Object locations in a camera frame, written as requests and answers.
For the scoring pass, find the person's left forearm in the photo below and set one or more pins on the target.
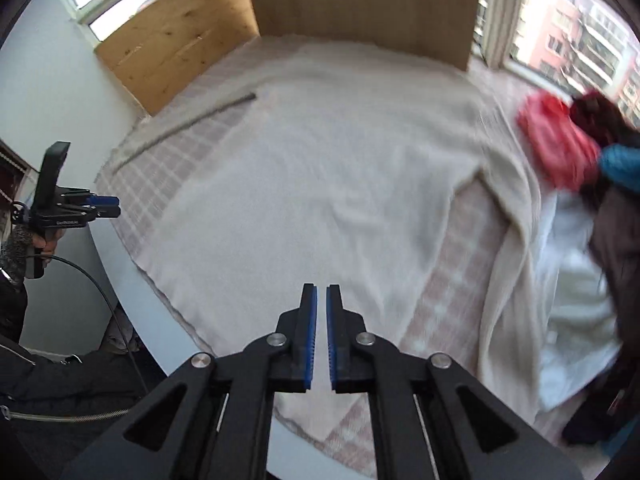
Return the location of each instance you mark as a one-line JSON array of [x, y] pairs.
[[15, 255]]

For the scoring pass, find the pink plaid blanket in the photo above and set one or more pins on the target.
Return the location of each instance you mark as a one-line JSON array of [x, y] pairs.
[[150, 170]]

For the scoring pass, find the dark red garment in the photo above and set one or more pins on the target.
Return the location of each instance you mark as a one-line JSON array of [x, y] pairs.
[[600, 115]]

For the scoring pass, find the pine plank panel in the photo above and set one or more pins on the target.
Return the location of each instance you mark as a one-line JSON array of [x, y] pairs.
[[175, 40]]

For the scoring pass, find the person's black jacket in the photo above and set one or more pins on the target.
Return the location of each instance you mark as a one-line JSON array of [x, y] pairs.
[[60, 385]]

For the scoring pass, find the blue garment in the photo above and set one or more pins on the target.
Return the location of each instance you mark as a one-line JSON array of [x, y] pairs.
[[622, 167]]

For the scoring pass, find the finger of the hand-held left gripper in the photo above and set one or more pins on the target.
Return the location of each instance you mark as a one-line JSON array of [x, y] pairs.
[[107, 212], [105, 201]]

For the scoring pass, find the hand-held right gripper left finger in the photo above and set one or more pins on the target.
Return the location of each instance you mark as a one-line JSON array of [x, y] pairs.
[[310, 340]]

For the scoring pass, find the black garment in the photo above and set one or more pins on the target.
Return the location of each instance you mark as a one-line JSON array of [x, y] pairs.
[[595, 420]]

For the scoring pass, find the cream knit sweater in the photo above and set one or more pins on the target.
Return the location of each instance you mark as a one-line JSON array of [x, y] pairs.
[[325, 170]]

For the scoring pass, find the dark brown garment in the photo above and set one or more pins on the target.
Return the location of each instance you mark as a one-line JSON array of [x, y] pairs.
[[620, 240]]

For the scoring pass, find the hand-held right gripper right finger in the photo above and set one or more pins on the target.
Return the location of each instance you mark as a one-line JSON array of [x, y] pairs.
[[332, 340]]

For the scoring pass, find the white window frame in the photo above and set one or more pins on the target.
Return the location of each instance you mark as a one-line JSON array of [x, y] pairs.
[[500, 10]]

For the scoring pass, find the pink garment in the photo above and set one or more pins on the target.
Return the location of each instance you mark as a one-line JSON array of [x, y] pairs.
[[555, 145]]

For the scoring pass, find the light wooden board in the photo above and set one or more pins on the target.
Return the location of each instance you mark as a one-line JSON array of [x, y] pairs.
[[365, 5]]

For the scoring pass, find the white shirt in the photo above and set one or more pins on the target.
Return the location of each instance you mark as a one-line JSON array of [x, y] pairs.
[[575, 310]]

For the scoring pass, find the person's left hand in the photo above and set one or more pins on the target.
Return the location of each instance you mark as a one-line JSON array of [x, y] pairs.
[[52, 242]]

